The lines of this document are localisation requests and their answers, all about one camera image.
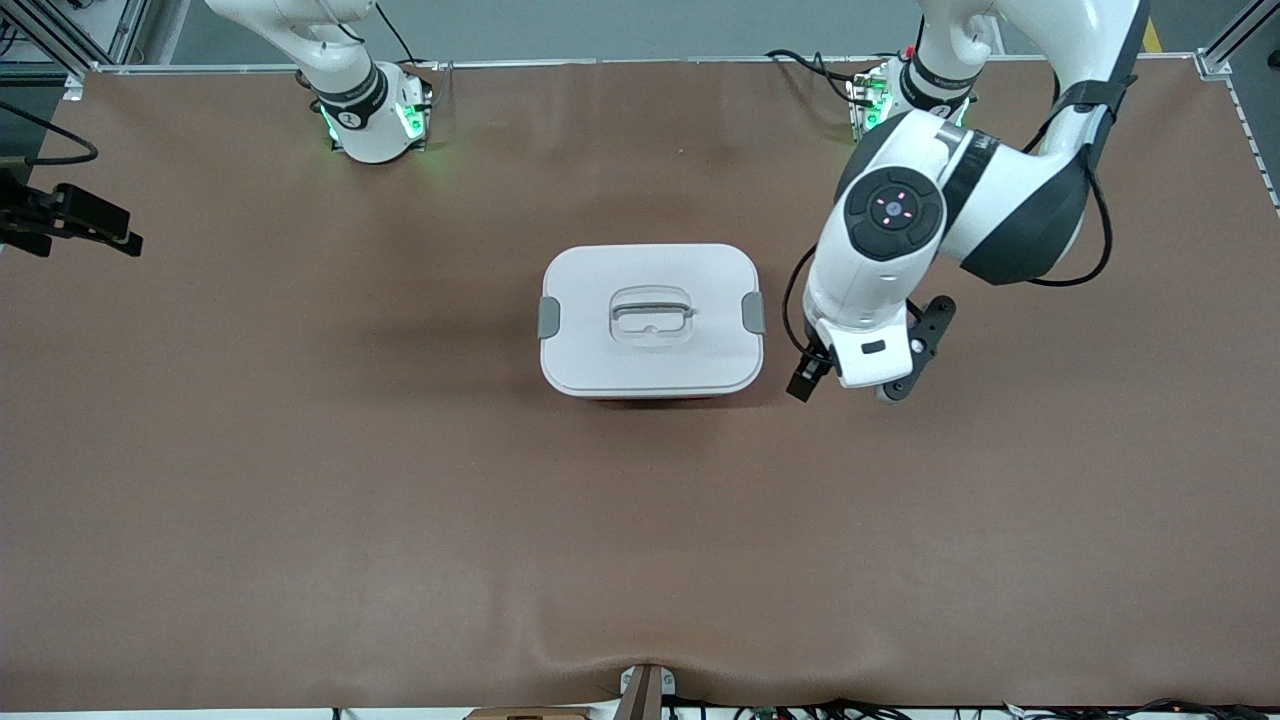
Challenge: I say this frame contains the white box lid grey latches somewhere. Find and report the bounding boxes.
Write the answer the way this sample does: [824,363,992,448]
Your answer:
[538,243,766,398]

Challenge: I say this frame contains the pink plastic storage box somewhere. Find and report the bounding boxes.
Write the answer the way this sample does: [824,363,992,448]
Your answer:
[580,390,736,402]

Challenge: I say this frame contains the brown table mat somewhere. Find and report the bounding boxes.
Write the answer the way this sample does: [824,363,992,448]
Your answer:
[0,57,1280,713]

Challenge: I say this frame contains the aluminium frame profile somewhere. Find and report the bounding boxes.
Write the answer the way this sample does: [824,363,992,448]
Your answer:
[1195,0,1280,81]
[0,0,151,101]

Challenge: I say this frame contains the black left arm base cable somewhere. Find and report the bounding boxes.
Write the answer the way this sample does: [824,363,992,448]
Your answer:
[765,48,871,109]

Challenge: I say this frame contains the black arm base cable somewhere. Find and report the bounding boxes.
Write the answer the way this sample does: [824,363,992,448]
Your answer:
[375,0,426,66]
[765,48,871,109]

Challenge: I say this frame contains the metal camera post bracket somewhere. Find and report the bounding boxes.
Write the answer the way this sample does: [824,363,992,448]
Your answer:
[618,663,677,720]

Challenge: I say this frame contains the black right arm base cable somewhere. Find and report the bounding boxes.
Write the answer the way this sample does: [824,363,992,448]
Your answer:
[375,0,426,66]

